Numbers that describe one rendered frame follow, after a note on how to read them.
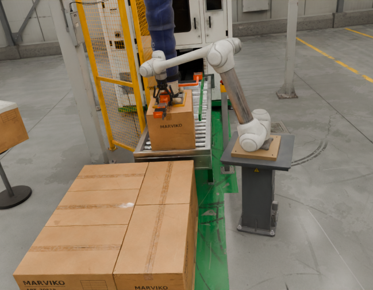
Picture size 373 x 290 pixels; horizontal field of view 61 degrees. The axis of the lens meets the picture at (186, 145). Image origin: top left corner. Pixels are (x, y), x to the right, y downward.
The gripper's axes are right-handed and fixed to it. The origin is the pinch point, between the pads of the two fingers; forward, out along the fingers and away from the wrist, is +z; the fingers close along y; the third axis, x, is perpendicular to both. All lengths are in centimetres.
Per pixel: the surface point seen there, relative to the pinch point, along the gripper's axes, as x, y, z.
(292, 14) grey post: -286, -163, -22
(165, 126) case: -10.5, 4.2, 25.8
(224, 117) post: -60, -49, 42
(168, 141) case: -10.5, 3.4, 40.1
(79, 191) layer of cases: 42, 70, 54
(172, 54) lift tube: -34.5, -6.0, -30.2
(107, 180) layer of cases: 28, 51, 54
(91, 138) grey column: -76, 104, 65
